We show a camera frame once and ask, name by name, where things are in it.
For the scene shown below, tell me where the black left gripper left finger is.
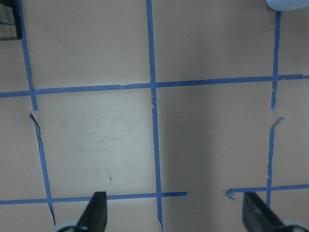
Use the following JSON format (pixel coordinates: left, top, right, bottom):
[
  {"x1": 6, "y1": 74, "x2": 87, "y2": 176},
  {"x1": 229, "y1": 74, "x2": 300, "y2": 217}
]
[{"x1": 76, "y1": 192, "x2": 107, "y2": 232}]

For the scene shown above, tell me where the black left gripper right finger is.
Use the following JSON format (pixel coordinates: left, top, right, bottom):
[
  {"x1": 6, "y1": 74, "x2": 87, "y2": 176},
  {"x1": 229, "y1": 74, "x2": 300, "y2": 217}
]
[{"x1": 242, "y1": 192, "x2": 286, "y2": 232}]

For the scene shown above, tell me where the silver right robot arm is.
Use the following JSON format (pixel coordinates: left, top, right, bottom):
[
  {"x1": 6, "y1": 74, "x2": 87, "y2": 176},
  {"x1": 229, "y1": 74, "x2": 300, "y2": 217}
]
[{"x1": 266, "y1": 0, "x2": 309, "y2": 12}]

